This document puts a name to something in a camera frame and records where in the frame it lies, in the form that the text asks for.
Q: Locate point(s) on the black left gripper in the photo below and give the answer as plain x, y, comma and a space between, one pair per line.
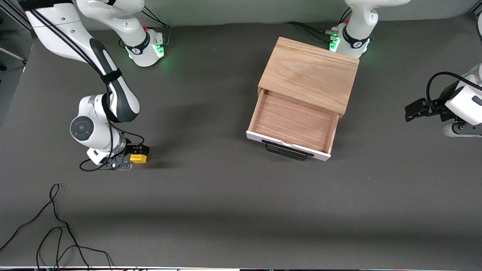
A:
439, 104

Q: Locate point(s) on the white-fronted wooden drawer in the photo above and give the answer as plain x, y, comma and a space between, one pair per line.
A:
293, 120

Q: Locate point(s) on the wooden drawer cabinet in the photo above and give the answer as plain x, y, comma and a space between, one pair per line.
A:
308, 71

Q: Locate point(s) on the yellow cube block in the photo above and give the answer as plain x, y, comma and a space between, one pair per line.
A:
138, 159

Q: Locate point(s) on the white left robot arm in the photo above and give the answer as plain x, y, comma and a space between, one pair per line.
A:
359, 22

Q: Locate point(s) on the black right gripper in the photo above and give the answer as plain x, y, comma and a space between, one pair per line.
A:
132, 149

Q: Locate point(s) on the thin white rod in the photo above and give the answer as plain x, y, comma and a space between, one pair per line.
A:
13, 55

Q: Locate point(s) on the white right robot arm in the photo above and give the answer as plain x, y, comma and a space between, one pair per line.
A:
56, 34

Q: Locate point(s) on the dark metal frame rail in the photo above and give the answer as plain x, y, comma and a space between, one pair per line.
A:
15, 19

